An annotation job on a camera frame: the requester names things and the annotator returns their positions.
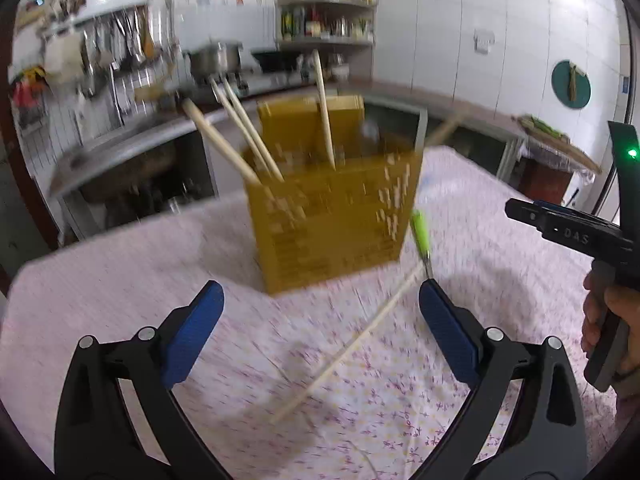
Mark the person right hand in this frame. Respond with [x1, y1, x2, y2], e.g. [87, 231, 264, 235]
[580, 268, 640, 413]

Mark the steel sink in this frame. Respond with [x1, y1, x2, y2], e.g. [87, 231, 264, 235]
[48, 115, 214, 204]

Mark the hanging utensil rack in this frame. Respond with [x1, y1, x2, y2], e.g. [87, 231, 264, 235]
[36, 0, 171, 96]

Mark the dark wooden door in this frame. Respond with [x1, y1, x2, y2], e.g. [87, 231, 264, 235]
[0, 84, 61, 291]

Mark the steel cooking pot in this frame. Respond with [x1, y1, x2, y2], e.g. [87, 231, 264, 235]
[186, 41, 243, 79]

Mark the green round wall board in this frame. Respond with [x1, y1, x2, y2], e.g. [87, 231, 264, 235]
[551, 60, 591, 110]

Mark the black wok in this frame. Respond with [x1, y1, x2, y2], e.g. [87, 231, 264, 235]
[250, 49, 302, 74]

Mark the gold perforated utensil holder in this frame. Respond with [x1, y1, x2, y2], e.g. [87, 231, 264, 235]
[245, 95, 423, 295]

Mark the floral tablecloth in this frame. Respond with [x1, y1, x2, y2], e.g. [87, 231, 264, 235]
[1, 148, 590, 479]

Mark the green frog handle fork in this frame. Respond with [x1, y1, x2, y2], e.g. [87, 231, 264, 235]
[410, 209, 434, 278]

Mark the wooden chopstick pair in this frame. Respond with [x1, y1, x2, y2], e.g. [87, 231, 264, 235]
[424, 113, 466, 148]

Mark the corner shelf with bottles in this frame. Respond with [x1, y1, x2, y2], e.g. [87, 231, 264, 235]
[276, 0, 378, 50]

